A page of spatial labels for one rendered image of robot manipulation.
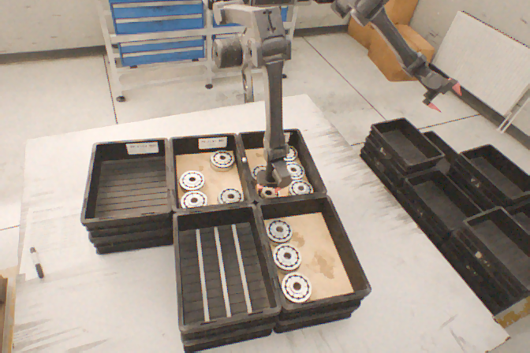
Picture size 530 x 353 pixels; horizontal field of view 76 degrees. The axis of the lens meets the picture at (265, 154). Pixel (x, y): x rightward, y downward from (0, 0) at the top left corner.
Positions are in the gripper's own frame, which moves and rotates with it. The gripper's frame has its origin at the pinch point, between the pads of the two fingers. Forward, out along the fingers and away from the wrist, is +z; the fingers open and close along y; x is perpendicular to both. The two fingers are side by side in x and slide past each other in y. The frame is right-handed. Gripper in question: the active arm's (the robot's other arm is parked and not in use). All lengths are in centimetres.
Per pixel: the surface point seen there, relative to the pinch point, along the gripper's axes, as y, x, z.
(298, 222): 10.9, -13.6, 3.3
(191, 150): -30.9, 26.6, 3.3
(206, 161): -24.4, 21.1, 5.3
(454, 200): 129, 21, 46
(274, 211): 0.7, -10.8, -1.1
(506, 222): 135, -5, 29
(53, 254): -82, -13, 18
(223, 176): -17.2, 12.3, 4.8
